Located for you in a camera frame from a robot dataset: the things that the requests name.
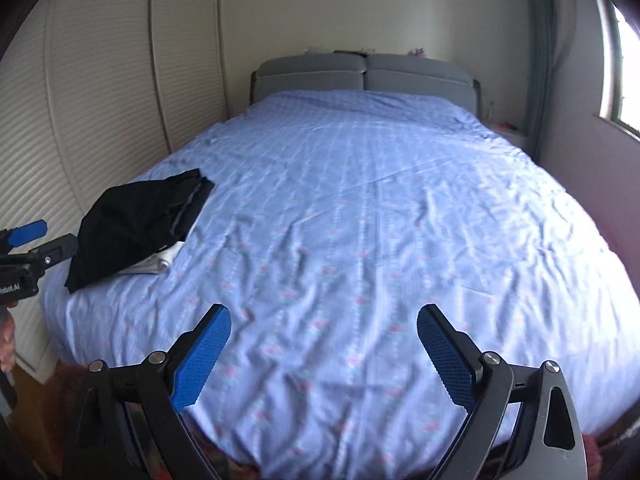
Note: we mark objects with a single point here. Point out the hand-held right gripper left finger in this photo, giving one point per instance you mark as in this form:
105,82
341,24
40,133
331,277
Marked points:
202,355

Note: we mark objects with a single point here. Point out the blue floral bedsheet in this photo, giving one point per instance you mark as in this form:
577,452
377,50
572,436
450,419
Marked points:
375,210

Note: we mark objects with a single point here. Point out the black pants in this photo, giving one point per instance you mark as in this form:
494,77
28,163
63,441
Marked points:
125,220

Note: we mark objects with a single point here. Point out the white folded cloth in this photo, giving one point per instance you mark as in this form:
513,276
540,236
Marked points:
155,262

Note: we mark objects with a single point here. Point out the white nightstand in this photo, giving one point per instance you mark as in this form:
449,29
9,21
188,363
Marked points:
510,135

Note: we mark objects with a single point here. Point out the person's left hand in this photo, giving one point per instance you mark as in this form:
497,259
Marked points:
7,342

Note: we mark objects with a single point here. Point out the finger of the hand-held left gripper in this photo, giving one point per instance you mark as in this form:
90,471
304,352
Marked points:
27,232
57,250

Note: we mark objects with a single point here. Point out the window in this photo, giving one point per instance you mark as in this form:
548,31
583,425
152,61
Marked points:
625,70

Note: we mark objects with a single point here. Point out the white louvred wardrobe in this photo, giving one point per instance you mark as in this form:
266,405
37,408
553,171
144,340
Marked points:
75,85

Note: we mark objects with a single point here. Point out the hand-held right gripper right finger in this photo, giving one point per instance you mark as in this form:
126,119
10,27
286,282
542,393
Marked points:
447,355

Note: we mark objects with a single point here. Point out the dark patterned rug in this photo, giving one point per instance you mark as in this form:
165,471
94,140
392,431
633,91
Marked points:
600,460

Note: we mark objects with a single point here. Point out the grey padded headboard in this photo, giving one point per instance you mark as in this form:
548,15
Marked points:
310,72

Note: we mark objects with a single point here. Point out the grey-green curtain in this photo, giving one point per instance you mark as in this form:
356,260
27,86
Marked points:
545,60

